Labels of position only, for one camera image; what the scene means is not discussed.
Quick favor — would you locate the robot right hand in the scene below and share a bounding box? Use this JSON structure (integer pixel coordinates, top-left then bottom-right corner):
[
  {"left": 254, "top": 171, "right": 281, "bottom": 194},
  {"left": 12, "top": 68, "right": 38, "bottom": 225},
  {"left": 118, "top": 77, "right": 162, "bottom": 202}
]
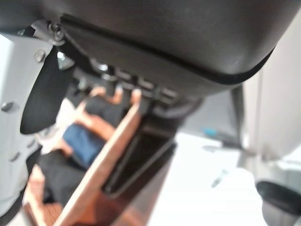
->
[{"left": 0, "top": 0, "right": 301, "bottom": 212}]

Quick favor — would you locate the rectangular wicker laundry basket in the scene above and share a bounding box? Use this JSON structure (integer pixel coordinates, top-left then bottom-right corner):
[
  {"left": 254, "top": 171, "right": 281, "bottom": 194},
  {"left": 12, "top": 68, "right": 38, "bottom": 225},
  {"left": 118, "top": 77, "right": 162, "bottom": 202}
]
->
[{"left": 23, "top": 87, "right": 142, "bottom": 226}]

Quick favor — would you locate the blue garment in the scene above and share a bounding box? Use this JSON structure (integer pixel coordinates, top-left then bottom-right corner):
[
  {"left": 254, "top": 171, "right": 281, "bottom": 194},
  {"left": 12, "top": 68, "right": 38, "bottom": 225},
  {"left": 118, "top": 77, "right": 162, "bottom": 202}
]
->
[{"left": 62, "top": 123, "right": 106, "bottom": 169}]

